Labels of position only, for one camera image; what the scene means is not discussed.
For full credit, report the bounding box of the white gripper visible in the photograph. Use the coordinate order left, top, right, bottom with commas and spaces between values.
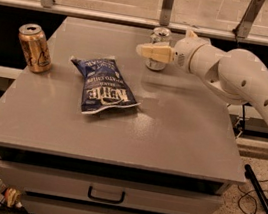
136, 29, 209, 71

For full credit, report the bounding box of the silver 7up can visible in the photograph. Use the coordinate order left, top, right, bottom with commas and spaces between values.
145, 26, 172, 71

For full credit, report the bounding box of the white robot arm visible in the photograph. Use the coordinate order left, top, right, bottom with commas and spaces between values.
136, 31, 268, 125

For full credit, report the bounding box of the gold soda can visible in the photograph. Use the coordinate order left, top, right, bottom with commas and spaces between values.
18, 23, 51, 74

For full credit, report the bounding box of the blue kettle chips bag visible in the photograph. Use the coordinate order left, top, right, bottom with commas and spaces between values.
70, 56, 138, 115

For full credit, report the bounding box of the grey drawer cabinet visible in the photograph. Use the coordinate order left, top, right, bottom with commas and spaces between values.
0, 18, 245, 214

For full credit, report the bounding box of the black pole on floor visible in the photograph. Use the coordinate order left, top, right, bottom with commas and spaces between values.
244, 164, 268, 214

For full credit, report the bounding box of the middle metal window bracket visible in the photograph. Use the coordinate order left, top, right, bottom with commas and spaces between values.
159, 0, 174, 26

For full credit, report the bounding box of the right metal window bracket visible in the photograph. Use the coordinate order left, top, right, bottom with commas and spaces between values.
233, 0, 265, 39

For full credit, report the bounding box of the black cable on floor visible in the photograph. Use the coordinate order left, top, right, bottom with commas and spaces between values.
233, 161, 268, 214

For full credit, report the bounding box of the black drawer handle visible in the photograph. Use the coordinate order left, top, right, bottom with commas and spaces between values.
87, 186, 126, 205

